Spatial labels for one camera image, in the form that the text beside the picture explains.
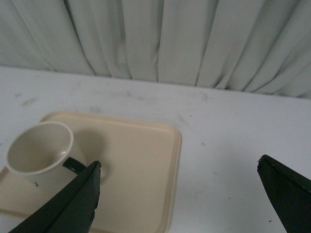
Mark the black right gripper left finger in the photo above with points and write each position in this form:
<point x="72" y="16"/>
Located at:
<point x="72" y="210"/>

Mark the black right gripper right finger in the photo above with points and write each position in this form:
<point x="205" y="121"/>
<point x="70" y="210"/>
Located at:
<point x="289" y="193"/>

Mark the cream mug with black handle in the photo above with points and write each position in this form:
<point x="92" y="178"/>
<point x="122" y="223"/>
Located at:
<point x="47" y="155"/>

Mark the beige rectangular plastic tray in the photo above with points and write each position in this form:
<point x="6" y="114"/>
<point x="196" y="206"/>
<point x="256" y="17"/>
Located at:
<point x="139" y="163"/>

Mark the grey-white pleated curtain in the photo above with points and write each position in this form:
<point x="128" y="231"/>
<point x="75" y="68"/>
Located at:
<point x="261" y="46"/>

